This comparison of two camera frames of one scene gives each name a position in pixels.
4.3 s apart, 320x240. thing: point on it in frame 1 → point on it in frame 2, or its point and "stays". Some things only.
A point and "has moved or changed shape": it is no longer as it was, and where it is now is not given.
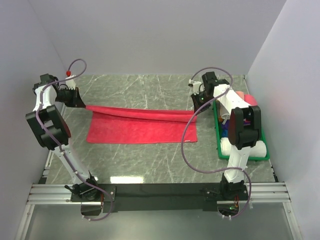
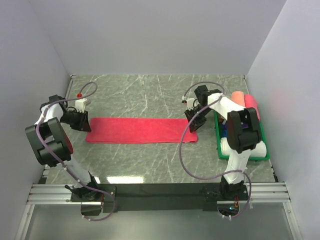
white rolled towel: x=259 y=150 stays
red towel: x=118 y=124 has moved or changed shape
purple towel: x=224 y=128 stays
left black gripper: x=76 y=96 → x=83 y=124
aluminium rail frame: x=259 y=193 stays
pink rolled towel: x=250 y=99 stays
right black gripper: x=197 y=104 → x=196 y=123
